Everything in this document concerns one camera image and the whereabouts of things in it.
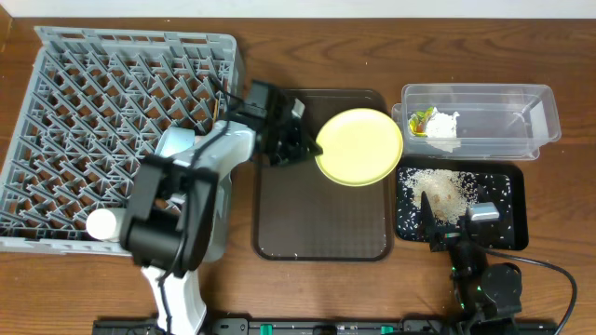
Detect rice grains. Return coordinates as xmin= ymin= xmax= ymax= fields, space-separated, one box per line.
xmin=396 ymin=167 xmax=515 ymax=248

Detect yellow round plate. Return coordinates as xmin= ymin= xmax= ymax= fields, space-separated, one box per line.
xmin=316 ymin=108 xmax=404 ymax=187

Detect white paper napkin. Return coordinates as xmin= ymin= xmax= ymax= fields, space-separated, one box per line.
xmin=425 ymin=107 xmax=461 ymax=153

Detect green snack wrapper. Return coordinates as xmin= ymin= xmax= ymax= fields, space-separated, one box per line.
xmin=409 ymin=107 xmax=434 ymax=137

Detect light blue bowl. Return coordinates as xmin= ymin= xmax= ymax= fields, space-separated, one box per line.
xmin=155 ymin=127 xmax=196 ymax=157

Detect white cup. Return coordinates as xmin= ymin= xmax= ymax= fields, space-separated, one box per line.
xmin=86 ymin=208 xmax=126 ymax=242

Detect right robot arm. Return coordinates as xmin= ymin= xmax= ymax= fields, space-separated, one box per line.
xmin=420 ymin=193 xmax=522 ymax=334

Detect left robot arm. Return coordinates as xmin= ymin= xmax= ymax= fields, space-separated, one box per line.
xmin=118 ymin=81 xmax=322 ymax=334

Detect black waste tray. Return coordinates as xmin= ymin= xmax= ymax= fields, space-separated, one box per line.
xmin=396 ymin=157 xmax=529 ymax=250

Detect clear plastic waste bin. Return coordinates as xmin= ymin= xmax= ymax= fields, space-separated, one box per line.
xmin=392 ymin=83 xmax=562 ymax=160

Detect dark brown serving tray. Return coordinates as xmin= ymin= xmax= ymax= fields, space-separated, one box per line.
xmin=251 ymin=87 xmax=395 ymax=262

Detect grey plastic dish rack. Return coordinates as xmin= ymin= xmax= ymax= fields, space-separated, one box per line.
xmin=1 ymin=26 xmax=245 ymax=256

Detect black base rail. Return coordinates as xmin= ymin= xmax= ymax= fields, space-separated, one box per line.
xmin=91 ymin=316 xmax=559 ymax=335

